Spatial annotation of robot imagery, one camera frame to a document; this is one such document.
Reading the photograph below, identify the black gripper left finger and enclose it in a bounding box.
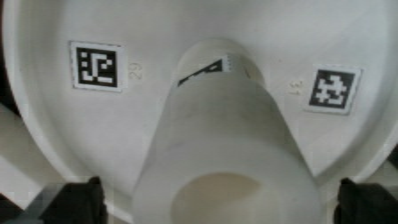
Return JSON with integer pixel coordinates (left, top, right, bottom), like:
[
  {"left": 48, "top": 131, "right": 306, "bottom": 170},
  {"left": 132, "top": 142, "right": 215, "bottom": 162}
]
[{"left": 11, "top": 175, "right": 111, "bottom": 224}]

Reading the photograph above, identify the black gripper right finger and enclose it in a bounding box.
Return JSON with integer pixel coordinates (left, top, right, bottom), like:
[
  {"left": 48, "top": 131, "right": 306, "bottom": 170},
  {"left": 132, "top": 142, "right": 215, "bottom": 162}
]
[{"left": 334, "top": 178, "right": 398, "bottom": 224}]

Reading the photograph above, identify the white cylindrical table leg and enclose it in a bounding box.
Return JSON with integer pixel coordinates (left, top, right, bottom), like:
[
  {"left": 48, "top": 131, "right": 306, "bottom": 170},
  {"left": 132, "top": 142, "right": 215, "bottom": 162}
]
[{"left": 132, "top": 39, "right": 324, "bottom": 224}]

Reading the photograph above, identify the white round table top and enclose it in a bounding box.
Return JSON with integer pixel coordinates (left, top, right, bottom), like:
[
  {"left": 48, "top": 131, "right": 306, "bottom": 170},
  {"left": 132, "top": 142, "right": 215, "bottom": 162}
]
[{"left": 4, "top": 0, "right": 398, "bottom": 224}]

